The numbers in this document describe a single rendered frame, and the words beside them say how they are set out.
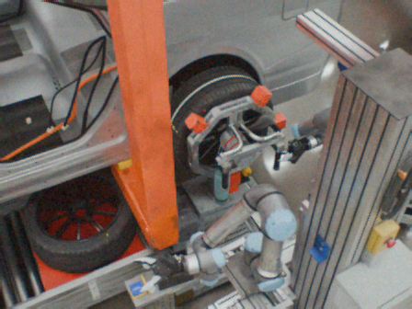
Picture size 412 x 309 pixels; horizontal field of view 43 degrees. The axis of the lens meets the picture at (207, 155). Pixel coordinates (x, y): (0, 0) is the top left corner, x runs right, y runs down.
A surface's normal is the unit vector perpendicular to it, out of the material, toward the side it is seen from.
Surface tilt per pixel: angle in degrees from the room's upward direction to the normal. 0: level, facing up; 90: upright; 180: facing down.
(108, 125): 90
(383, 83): 0
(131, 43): 90
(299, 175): 0
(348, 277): 0
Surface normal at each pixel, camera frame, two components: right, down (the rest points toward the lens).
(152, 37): 0.46, 0.65
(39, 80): 0.35, 0.06
